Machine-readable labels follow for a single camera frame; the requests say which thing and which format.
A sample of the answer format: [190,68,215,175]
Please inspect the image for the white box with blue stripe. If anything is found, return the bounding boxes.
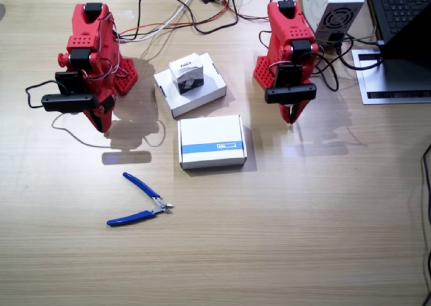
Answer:
[177,114,248,171]

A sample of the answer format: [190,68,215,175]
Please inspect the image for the small white printed box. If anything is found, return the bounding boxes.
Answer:
[168,57,205,96]

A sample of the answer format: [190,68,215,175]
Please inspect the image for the plain flat white box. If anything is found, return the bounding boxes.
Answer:
[154,52,228,119]

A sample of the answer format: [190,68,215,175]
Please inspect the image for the black laptop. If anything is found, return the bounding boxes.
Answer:
[365,0,431,44]

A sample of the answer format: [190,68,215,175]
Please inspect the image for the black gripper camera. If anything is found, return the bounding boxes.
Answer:
[41,70,99,113]
[264,64,318,105]

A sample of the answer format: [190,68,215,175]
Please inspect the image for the camera black cable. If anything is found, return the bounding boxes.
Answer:
[312,48,339,92]
[25,79,60,110]

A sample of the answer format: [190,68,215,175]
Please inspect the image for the black power cord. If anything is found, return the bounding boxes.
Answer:
[335,32,385,71]

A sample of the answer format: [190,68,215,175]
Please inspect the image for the green wire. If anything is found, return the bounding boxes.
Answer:
[316,14,378,47]

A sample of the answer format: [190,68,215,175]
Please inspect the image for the blue-handled cutting pliers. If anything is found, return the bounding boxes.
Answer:
[106,171,175,227]

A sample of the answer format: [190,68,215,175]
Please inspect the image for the long black looping cable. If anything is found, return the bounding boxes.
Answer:
[135,0,240,40]

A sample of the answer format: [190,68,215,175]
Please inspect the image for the bundle of cables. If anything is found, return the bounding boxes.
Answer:
[117,0,270,37]

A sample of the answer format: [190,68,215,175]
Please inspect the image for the white cable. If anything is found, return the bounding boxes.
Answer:
[123,0,202,44]

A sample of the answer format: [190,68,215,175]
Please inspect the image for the black cable at table edge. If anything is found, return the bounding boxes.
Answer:
[420,144,431,306]

